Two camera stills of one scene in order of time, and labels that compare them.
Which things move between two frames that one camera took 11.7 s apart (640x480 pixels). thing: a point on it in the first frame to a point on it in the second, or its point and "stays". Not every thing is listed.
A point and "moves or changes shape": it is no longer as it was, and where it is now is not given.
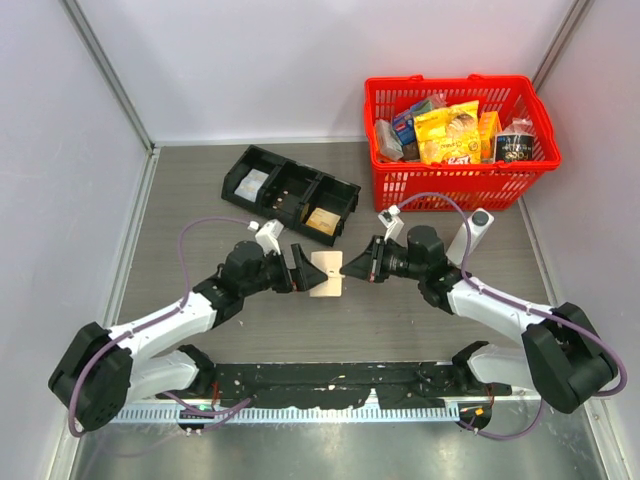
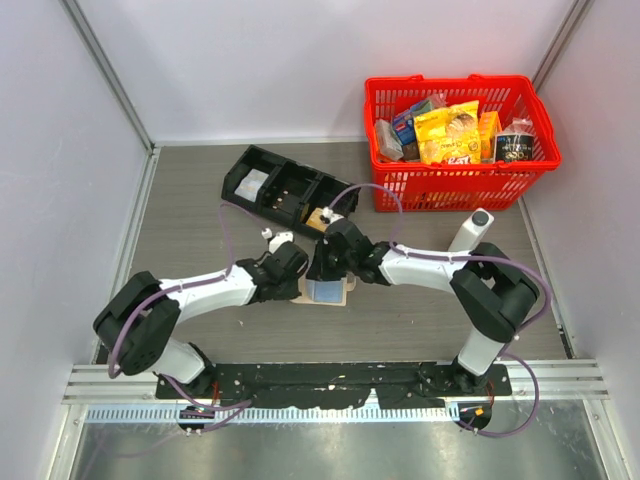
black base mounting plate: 321,385 stays
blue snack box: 404,127 stays
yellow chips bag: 450,134 stays
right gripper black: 370,264 to 319,269
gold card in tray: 323,220 stays
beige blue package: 330,263 moves or changes shape
